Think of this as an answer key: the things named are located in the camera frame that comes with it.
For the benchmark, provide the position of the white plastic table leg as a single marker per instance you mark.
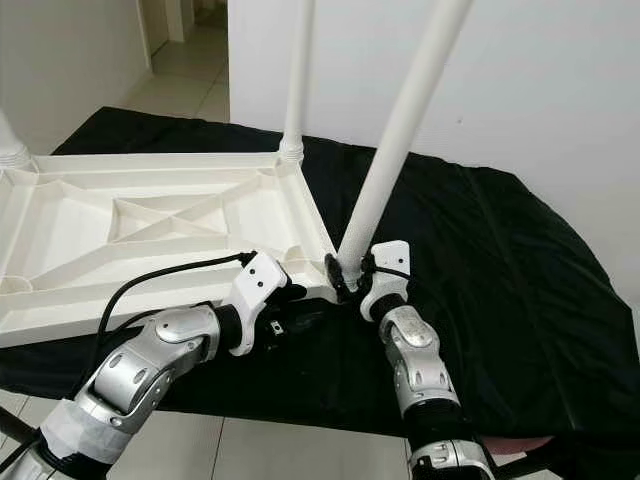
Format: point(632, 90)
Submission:
point(298, 80)
point(405, 115)
point(12, 145)

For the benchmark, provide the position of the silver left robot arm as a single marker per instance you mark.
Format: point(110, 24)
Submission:
point(140, 370)

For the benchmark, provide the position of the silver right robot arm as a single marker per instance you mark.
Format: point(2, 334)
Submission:
point(415, 355)

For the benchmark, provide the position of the black table cloth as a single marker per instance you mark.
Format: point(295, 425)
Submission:
point(530, 300)

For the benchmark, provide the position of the pink round cushion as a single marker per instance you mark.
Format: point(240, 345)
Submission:
point(518, 444)

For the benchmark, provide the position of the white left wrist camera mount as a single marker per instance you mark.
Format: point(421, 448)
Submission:
point(258, 278)

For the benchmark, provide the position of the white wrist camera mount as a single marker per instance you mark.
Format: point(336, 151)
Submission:
point(258, 278)
point(392, 255)

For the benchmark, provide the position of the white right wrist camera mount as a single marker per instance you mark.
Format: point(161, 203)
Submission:
point(392, 255)

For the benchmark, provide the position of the white door frame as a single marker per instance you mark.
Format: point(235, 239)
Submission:
point(165, 18)

